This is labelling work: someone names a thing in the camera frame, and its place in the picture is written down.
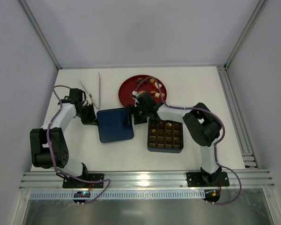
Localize blue box lid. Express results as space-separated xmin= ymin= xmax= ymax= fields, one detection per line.
xmin=96 ymin=108 xmax=134 ymax=143

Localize blue chocolate box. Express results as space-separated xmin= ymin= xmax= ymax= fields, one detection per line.
xmin=147 ymin=119 xmax=184 ymax=153

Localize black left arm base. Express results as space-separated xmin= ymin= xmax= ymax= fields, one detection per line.
xmin=62 ymin=173 xmax=104 ymax=189

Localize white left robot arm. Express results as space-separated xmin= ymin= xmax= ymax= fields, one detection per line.
xmin=30 ymin=88 xmax=98 ymax=183

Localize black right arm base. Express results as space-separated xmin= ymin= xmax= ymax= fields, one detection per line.
xmin=186 ymin=172 xmax=230 ymax=188

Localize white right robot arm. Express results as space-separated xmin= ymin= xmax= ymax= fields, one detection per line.
xmin=125 ymin=91 xmax=225 ymax=188

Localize round red tray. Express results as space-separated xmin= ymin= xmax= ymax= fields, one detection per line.
xmin=118 ymin=75 xmax=161 ymax=107

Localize left controller board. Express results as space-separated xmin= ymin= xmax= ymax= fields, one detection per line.
xmin=73 ymin=191 xmax=90 ymax=204

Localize controller board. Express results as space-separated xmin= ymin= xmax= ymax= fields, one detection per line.
xmin=203 ymin=190 xmax=221 ymax=204
xmin=73 ymin=191 xmax=90 ymax=204

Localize right controller board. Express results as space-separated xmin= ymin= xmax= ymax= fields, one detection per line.
xmin=203 ymin=190 xmax=221 ymax=204

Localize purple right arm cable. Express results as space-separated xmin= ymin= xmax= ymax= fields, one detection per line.
xmin=132 ymin=76 xmax=242 ymax=206

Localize slotted cable duct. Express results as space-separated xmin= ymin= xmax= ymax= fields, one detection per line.
xmin=30 ymin=189 xmax=205 ymax=200

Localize aluminium right side rail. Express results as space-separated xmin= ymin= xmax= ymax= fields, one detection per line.
xmin=217 ymin=66 xmax=259 ymax=169

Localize aluminium rail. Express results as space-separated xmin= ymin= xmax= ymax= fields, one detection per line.
xmin=217 ymin=66 xmax=259 ymax=169
xmin=19 ymin=169 xmax=275 ymax=190

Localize aluminium left frame post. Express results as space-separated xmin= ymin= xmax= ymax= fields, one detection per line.
xmin=18 ymin=0 xmax=62 ymax=70

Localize aluminium frame post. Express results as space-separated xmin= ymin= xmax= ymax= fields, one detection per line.
xmin=18 ymin=0 xmax=62 ymax=70
xmin=224 ymin=0 xmax=268 ymax=70

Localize aluminium front rail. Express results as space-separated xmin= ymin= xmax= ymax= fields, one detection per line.
xmin=19 ymin=169 xmax=275 ymax=190

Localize aluminium right frame post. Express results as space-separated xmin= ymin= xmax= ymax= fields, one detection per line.
xmin=224 ymin=0 xmax=268 ymax=70

